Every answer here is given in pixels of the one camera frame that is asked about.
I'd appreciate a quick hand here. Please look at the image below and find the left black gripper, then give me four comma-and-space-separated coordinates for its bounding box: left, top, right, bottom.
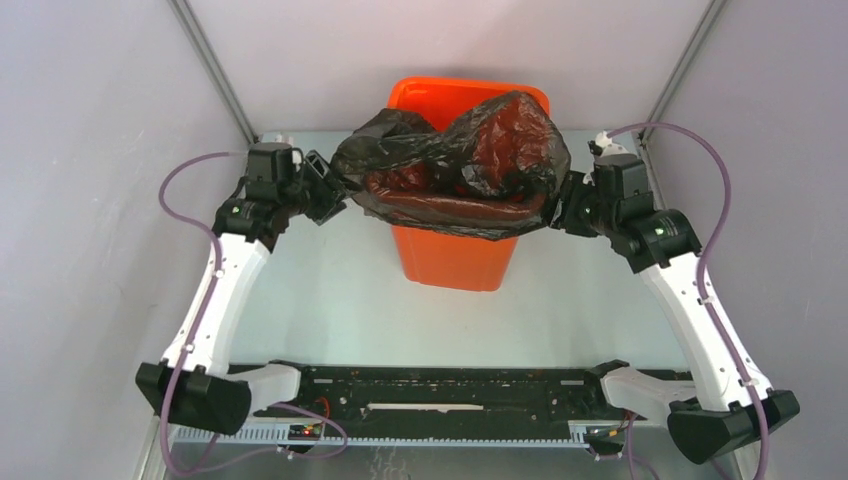
279, 150, 362, 226

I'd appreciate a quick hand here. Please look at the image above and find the black plastic trash bag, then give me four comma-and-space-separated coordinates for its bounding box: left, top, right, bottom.
330, 91, 572, 241

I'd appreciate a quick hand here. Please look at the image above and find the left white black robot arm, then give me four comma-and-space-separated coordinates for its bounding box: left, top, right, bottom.
135, 142, 347, 435

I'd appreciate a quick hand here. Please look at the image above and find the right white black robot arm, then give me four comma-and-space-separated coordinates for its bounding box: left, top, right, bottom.
550, 153, 800, 464

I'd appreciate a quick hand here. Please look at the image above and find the orange plastic trash bin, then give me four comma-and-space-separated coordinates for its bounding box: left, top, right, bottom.
387, 76, 550, 292

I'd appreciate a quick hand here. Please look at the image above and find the small circuit board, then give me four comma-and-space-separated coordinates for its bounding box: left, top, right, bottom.
287, 425, 323, 441

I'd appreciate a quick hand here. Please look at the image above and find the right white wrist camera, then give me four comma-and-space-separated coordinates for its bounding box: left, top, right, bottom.
587, 131, 637, 169

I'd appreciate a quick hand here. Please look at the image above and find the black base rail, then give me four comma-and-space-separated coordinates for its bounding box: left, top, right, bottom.
291, 365, 646, 442

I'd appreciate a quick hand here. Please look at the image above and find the left aluminium frame post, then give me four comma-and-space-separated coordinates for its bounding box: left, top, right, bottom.
167, 0, 258, 143

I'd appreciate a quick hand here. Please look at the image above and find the aluminium frame post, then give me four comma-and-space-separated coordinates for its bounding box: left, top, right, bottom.
167, 0, 258, 143
639, 0, 730, 140

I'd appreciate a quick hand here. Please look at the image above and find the right aluminium frame post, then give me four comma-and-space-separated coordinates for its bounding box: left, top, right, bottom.
639, 0, 730, 140

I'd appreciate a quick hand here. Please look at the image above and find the white slotted cable duct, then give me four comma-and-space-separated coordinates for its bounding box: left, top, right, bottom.
172, 423, 627, 448

